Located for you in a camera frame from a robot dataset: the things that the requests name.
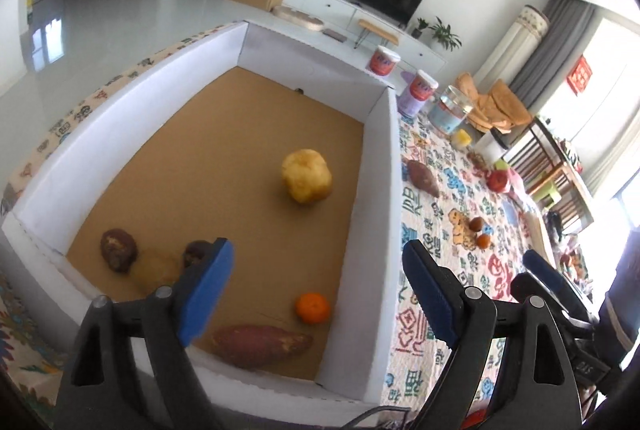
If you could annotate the large sweet potato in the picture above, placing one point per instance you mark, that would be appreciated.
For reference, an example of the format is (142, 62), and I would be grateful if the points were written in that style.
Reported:
(260, 346)

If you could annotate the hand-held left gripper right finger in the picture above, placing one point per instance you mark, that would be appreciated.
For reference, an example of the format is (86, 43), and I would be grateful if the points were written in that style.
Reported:
(430, 295)

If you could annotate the red wall hanging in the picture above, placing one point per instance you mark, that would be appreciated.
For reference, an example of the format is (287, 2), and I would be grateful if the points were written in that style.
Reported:
(580, 74)

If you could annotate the small sweet potato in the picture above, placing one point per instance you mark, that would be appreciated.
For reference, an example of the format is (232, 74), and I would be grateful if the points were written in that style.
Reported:
(422, 177)

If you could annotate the brown round fruit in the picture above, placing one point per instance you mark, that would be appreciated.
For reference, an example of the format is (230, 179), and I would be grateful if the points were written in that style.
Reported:
(156, 268)

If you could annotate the small potted plant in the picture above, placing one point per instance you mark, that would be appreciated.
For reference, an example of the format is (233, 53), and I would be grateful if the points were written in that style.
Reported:
(419, 28)

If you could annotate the glass jar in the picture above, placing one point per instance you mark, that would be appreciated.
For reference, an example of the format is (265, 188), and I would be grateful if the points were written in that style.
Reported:
(450, 113)

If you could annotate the large tangerine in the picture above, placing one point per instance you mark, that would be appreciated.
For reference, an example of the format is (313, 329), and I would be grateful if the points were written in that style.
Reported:
(312, 308)

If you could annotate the standing air conditioner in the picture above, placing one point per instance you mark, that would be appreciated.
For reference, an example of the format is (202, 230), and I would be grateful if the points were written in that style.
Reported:
(515, 40)

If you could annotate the wooden stool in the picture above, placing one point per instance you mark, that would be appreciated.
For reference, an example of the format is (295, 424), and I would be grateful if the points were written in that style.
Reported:
(377, 29)

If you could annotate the small brown fruit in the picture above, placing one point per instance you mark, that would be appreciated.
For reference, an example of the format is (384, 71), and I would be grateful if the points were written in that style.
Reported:
(475, 224)

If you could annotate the white cardboard box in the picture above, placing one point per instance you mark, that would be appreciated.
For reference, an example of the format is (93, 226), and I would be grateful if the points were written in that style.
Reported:
(225, 135)

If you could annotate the red apple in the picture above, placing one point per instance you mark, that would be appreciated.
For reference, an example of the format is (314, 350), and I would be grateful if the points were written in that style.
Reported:
(498, 180)

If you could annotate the large potted plant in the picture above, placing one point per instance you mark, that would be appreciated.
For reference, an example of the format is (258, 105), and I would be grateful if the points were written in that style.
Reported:
(445, 33)

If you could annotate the pink snack bag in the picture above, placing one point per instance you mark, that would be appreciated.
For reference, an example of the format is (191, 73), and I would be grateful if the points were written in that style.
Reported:
(517, 186)

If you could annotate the white canister black lid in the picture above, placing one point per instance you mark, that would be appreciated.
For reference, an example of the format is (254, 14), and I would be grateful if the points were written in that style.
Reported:
(489, 146)

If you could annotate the orange lounge chair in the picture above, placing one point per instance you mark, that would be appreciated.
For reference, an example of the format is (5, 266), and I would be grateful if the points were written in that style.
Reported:
(500, 103)

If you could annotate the yellow pear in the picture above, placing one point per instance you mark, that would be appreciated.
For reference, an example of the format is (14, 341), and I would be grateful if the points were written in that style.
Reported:
(306, 176)

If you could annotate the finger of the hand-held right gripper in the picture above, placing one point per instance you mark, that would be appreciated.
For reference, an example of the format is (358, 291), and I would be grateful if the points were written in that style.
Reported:
(520, 284)
(545, 269)

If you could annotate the purple red lidded tub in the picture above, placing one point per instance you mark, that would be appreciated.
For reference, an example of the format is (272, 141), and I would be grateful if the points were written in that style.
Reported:
(419, 94)

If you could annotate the white television cabinet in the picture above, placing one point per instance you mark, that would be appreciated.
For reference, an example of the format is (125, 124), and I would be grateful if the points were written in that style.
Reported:
(325, 3)

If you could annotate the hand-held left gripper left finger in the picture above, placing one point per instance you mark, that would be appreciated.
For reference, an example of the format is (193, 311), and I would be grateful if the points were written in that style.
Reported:
(207, 290)

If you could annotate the person's right forearm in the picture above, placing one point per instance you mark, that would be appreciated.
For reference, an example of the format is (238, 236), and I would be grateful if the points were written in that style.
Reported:
(622, 310)

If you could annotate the grey curtain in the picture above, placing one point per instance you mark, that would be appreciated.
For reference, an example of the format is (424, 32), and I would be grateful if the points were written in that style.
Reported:
(555, 45)

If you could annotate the orange cover book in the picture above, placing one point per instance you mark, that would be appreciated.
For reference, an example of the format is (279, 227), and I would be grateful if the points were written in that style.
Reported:
(539, 230)

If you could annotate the orange fuzzy cushion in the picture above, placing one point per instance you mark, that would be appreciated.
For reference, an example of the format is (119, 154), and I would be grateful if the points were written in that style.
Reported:
(474, 421)

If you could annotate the small tangerine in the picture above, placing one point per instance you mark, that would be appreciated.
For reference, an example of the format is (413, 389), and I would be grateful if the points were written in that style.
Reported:
(484, 241)

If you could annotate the floral sofa cover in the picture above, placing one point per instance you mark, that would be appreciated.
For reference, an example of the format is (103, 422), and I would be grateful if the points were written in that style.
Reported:
(30, 340)

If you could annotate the round woven basket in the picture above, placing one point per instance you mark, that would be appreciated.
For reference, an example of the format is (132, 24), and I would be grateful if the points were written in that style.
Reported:
(299, 18)

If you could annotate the dark round fruit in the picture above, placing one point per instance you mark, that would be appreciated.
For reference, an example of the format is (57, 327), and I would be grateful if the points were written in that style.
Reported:
(118, 250)
(195, 252)

